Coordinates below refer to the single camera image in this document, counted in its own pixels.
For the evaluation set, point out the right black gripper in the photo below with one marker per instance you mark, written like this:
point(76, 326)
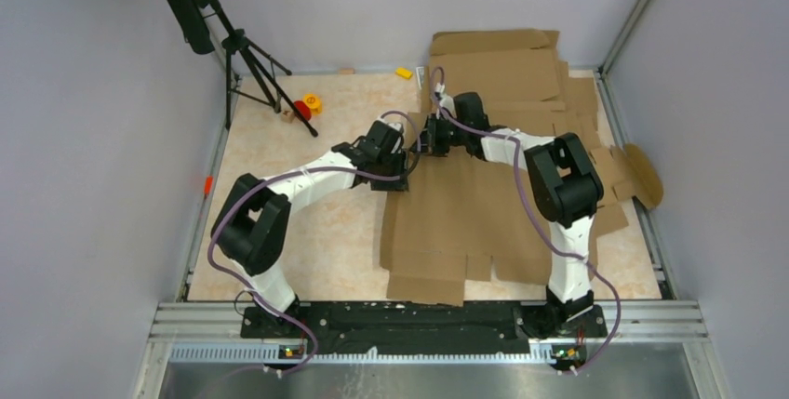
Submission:
point(429, 138)

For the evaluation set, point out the stack of cardboard blanks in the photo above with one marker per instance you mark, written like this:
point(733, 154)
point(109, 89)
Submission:
point(524, 84)

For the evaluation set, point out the black camera tripod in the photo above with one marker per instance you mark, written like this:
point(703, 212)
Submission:
point(192, 17)

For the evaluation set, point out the yellow round toy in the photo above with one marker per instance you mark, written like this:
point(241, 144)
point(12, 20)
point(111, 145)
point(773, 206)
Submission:
point(314, 103)

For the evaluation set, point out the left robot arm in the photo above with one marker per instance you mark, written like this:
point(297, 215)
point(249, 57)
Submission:
point(251, 229)

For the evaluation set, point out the orange clip on frame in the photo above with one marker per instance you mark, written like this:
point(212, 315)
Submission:
point(208, 185)

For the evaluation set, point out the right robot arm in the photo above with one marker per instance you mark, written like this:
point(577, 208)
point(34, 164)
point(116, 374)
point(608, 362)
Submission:
point(555, 179)

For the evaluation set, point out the small wooden block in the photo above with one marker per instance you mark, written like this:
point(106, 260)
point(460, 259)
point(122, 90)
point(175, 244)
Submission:
point(287, 116)

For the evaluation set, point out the small printed card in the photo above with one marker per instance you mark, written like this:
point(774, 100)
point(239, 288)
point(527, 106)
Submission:
point(420, 73)

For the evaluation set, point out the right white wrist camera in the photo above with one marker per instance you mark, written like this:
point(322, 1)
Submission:
point(444, 102)

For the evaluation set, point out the red round toy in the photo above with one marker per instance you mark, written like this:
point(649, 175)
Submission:
point(303, 109)

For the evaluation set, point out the yellow block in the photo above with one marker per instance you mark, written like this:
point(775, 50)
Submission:
point(404, 73)

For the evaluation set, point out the cardboard box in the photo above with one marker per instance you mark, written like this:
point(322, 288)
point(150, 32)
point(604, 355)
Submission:
point(460, 220)

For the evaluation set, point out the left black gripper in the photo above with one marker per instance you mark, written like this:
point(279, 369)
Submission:
point(398, 185)

